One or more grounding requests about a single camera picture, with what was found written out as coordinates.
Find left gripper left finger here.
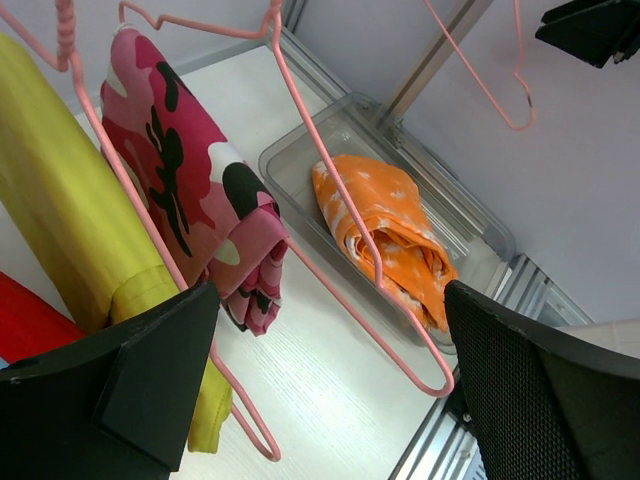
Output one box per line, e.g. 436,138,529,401
1,283,220,479

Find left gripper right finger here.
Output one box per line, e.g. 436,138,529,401
445,281,639,479

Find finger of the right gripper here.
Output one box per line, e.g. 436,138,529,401
535,0,639,69

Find pink hanger with orange trousers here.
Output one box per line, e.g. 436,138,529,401
422,0,538,132

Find pink patterned trousers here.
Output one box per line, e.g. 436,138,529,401
101,25,288,336

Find pink hanger with patterned trousers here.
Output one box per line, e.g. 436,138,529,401
117,0,456,398

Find orange white trousers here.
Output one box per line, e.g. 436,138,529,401
311,155,457,333

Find red trousers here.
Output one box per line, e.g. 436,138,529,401
1,273,85,364

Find yellow green trousers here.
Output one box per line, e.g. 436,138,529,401
0,32,235,454

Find pink hanger with yellow trousers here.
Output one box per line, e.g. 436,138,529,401
0,0,282,461

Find clear plastic bin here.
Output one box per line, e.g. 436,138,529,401
259,93,515,346

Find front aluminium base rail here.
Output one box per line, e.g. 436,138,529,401
389,254,593,479

